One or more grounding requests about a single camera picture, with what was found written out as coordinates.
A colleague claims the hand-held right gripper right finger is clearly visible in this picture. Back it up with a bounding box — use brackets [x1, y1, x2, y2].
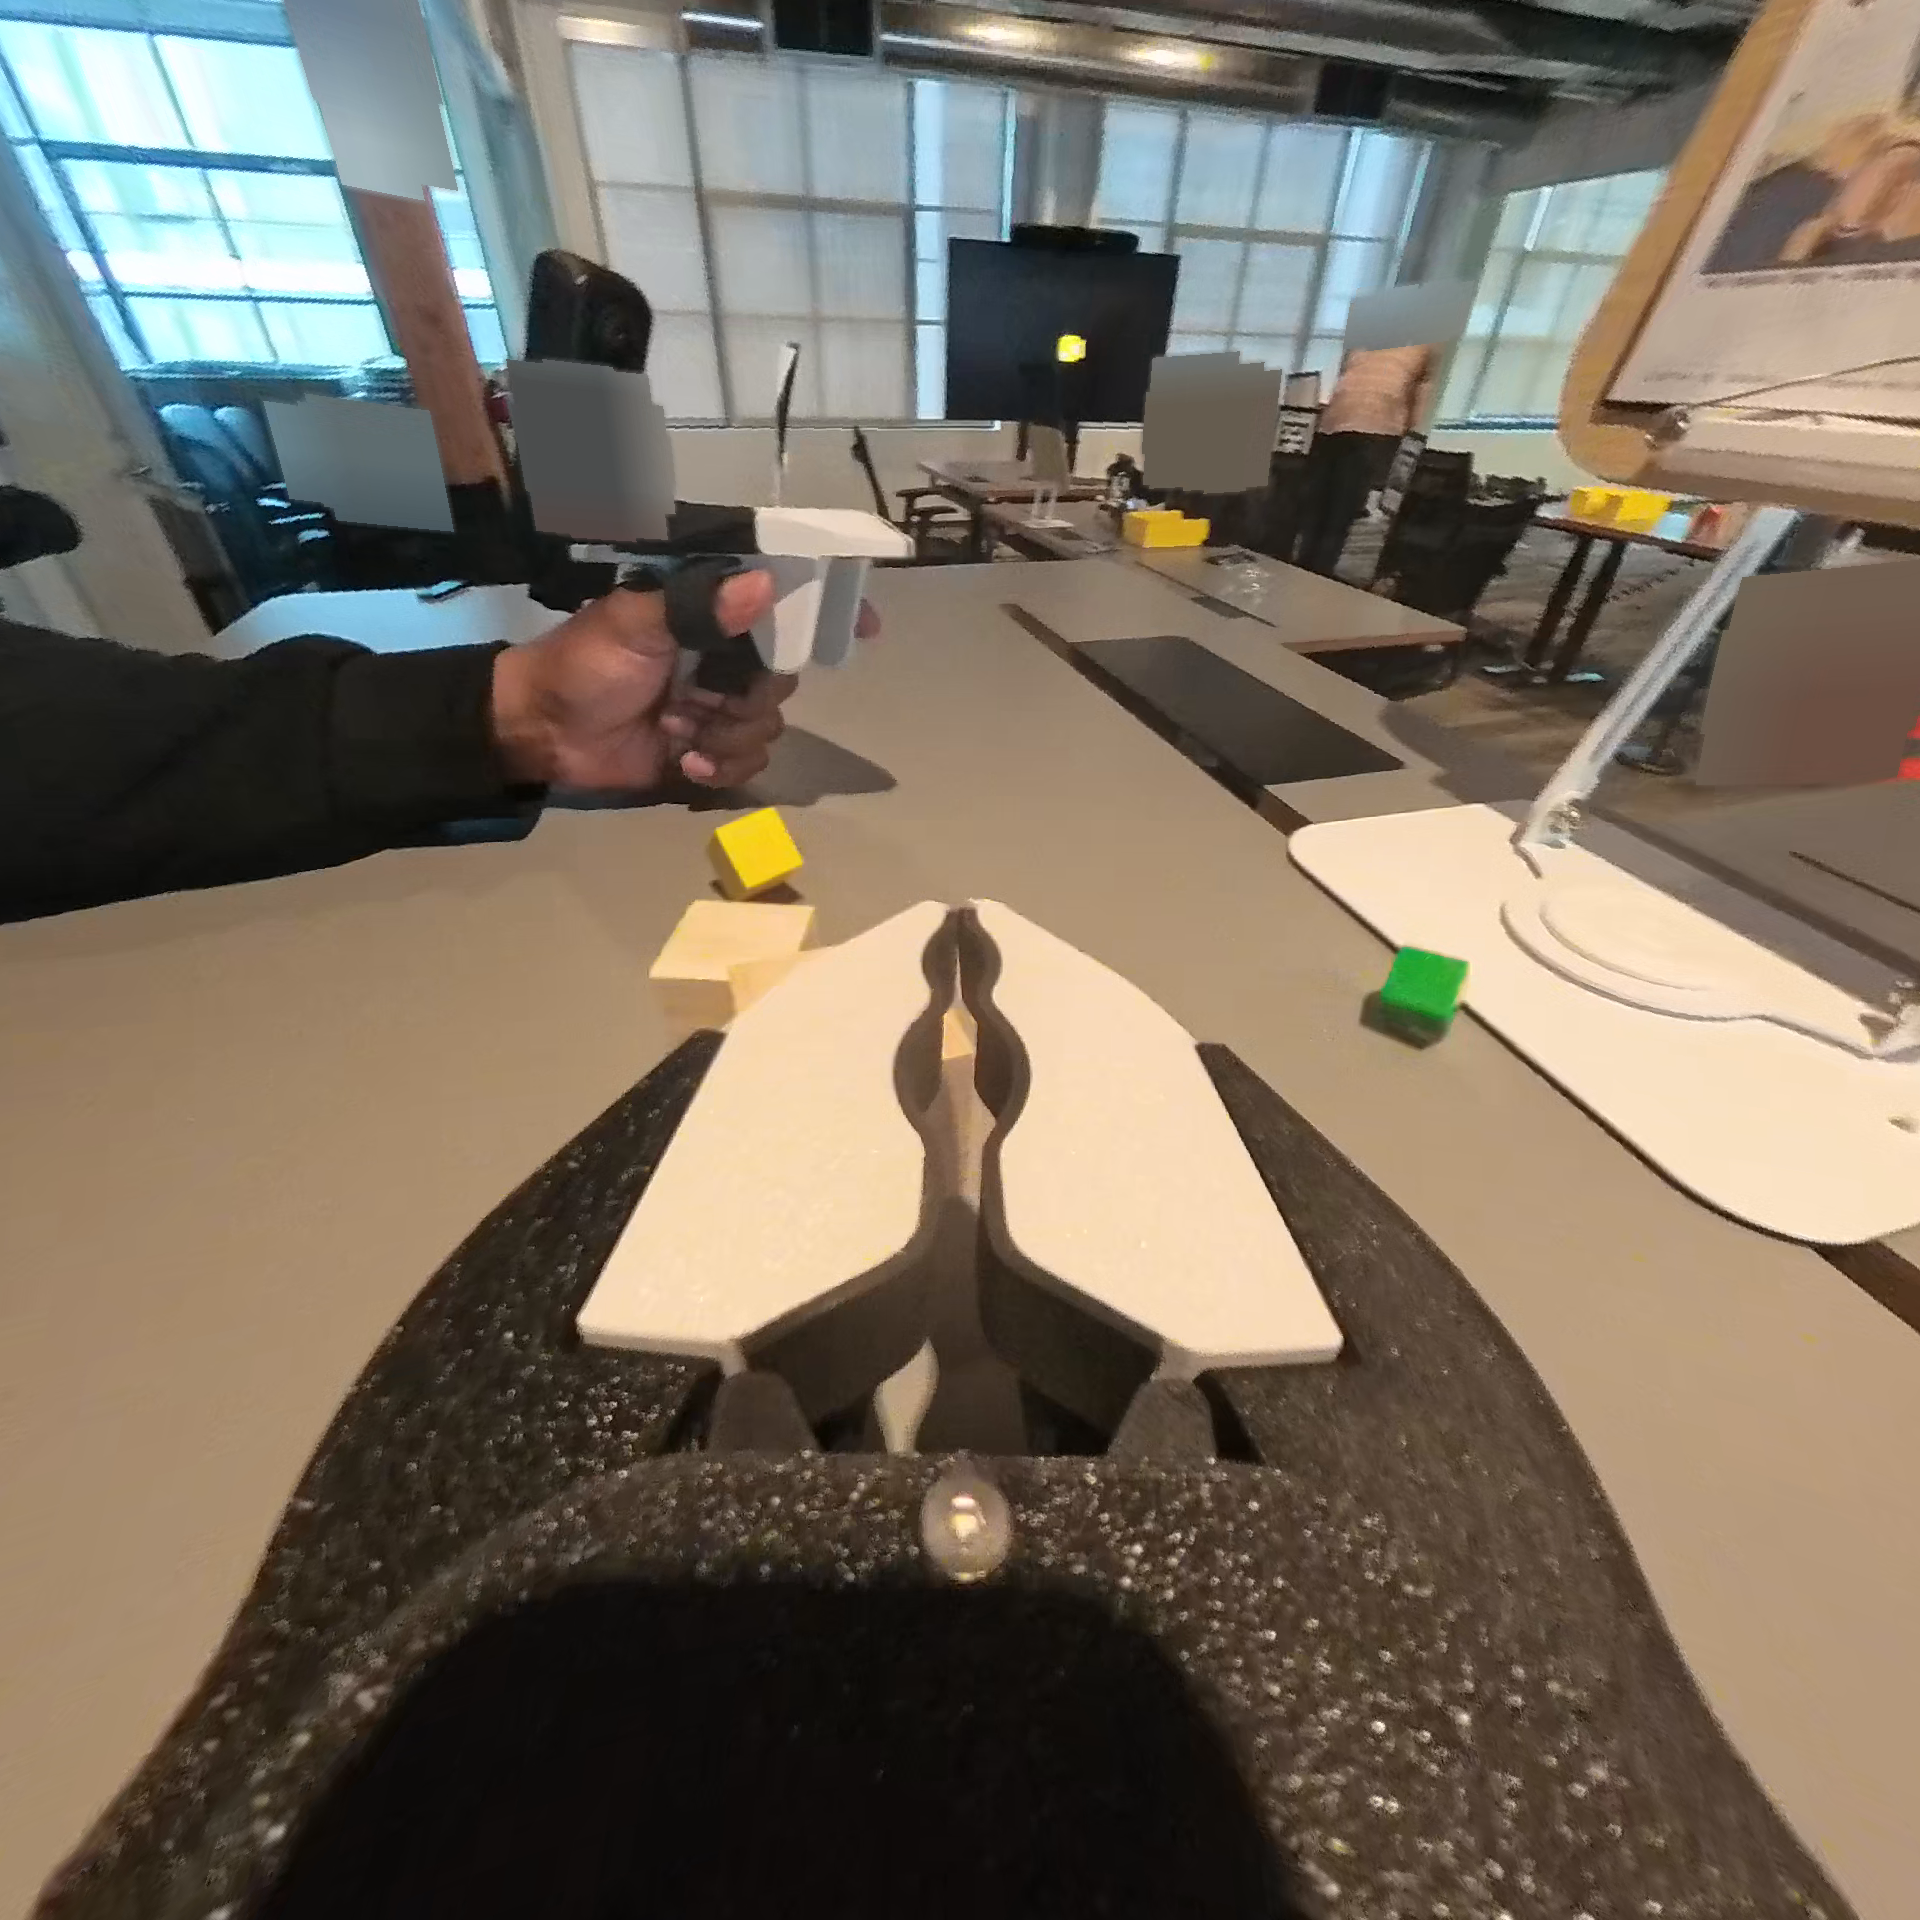
[968, 896, 1347, 1379]

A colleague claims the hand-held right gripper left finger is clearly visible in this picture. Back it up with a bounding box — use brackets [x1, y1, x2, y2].
[573, 900, 973, 1374]

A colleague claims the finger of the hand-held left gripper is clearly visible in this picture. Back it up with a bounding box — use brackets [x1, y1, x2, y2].
[840, 515, 920, 643]
[750, 505, 901, 672]

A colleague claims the yellow wooden cube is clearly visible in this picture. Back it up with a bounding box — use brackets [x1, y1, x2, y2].
[707, 806, 806, 902]

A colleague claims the green wooden cube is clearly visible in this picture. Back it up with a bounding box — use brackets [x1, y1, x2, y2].
[1362, 944, 1472, 1050]

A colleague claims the person's left forearm black sleeve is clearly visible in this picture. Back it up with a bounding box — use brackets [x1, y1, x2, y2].
[0, 613, 550, 924]

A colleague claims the person's left hand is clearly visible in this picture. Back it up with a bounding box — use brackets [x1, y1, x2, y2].
[491, 569, 799, 798]

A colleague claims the black office chair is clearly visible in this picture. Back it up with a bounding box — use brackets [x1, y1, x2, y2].
[852, 426, 979, 566]
[1371, 446, 1550, 640]

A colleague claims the dark wooden table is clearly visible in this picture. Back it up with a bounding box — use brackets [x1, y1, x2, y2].
[918, 456, 1123, 530]

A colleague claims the black monitor screen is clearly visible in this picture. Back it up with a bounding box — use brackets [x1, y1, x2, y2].
[943, 223, 1181, 426]

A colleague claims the yellow marker on clear stand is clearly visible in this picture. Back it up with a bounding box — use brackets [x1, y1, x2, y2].
[1026, 331, 1109, 528]

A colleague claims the black desk mat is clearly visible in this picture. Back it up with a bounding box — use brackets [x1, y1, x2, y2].
[1067, 634, 1408, 792]

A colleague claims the grey office table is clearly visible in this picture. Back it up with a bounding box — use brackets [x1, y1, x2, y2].
[982, 515, 1472, 661]

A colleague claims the white stand with wooden board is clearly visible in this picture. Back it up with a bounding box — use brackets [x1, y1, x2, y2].
[1285, 0, 1920, 1247]

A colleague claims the printed paper sheet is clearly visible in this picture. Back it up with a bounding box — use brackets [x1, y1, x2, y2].
[1602, 0, 1920, 410]

